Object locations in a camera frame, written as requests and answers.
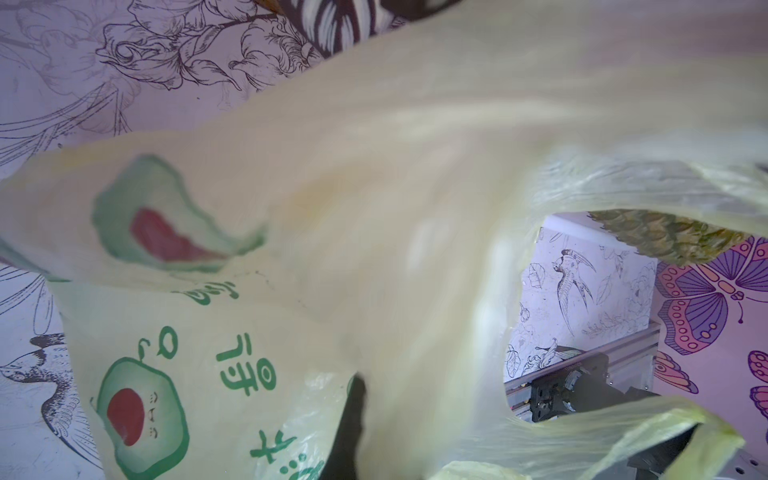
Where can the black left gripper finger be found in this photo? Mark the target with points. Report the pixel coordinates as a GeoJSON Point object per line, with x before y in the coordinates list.
{"type": "Point", "coordinates": [341, 462]}

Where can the yellow-green plastic bag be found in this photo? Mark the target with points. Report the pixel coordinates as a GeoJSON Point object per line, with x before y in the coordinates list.
{"type": "Point", "coordinates": [368, 215]}

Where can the pineapple with leafy crown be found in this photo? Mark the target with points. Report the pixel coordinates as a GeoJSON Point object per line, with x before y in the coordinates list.
{"type": "Point", "coordinates": [675, 240]}

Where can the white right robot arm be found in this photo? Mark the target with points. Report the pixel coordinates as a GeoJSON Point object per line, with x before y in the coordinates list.
{"type": "Point", "coordinates": [581, 388]}

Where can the aluminium frame rail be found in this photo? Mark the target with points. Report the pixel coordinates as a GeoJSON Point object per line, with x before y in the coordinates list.
{"type": "Point", "coordinates": [613, 374]}

